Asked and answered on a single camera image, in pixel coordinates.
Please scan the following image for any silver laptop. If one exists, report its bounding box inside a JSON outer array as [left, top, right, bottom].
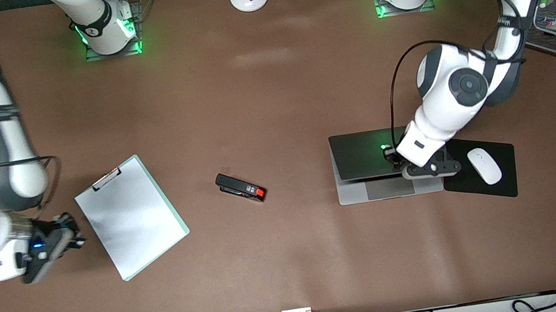
[[328, 119, 445, 208]]

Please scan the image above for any white paper sheet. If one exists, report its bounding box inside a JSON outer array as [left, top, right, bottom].
[[70, 153, 191, 285]]

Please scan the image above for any white computer mouse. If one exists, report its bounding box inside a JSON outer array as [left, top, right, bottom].
[[466, 144, 504, 188]]

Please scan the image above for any black mouse pad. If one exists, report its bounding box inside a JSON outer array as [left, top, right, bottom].
[[436, 127, 523, 209]]

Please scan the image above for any mint green clipboard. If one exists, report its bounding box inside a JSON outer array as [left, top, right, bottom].
[[69, 148, 197, 288]]

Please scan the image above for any black stapler with red end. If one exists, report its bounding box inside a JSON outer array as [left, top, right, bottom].
[[214, 167, 269, 209]]

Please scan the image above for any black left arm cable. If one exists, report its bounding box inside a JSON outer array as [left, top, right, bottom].
[[369, 0, 540, 149]]

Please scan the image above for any black coiled cable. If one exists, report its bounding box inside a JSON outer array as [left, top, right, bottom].
[[510, 290, 556, 312]]

